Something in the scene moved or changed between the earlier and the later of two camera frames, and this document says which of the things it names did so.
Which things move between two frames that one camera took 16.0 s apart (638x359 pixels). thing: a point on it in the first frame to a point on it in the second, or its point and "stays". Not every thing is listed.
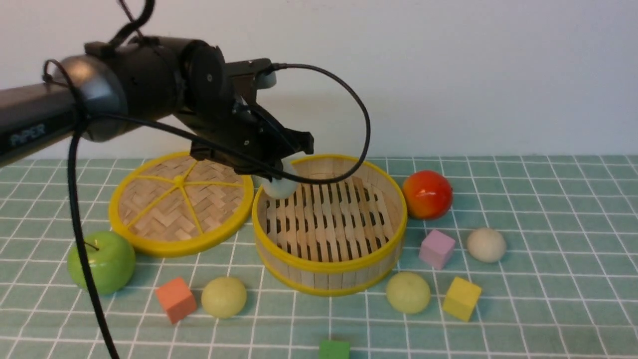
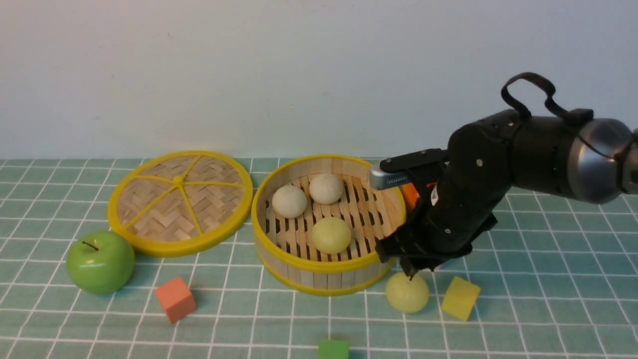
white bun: [279, 188] to [289, 201]
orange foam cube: [177, 299] stays
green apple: [111, 261] stays
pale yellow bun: [224, 297] to [331, 235]
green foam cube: [334, 349] stays
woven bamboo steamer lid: [170, 205] stays
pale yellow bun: [408, 292] stays
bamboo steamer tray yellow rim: [334, 239] stays
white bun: [486, 245] to [326, 189]
